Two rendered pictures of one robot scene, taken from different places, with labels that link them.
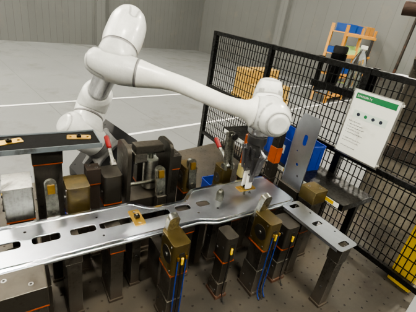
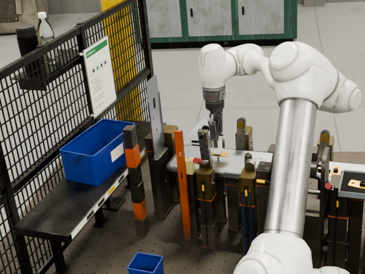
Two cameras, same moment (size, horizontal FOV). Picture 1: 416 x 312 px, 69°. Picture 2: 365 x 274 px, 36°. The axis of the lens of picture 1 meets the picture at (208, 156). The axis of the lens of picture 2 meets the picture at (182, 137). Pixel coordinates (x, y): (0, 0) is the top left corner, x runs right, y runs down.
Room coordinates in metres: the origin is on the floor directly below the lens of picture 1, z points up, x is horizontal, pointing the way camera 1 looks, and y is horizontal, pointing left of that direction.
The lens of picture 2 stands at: (2.31, 1.47, 2.12)
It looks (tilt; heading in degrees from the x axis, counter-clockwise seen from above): 26 degrees down; 238
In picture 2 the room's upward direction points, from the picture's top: 5 degrees counter-clockwise
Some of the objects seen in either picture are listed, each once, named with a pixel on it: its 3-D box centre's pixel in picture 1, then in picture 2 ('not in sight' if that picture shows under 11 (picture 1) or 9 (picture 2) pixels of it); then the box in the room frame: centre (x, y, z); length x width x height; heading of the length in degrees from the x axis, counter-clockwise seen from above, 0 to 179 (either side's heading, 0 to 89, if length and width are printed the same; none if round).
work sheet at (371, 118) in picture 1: (366, 128); (99, 76); (1.34, -0.68, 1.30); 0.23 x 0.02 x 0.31; 35
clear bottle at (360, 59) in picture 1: (357, 67); (46, 38); (1.55, -0.64, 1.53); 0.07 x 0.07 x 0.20
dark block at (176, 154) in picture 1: (168, 194); (265, 215); (1.13, 0.15, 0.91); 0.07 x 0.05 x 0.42; 35
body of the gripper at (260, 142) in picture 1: (255, 145); (215, 109); (1.10, -0.18, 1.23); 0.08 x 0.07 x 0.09; 35
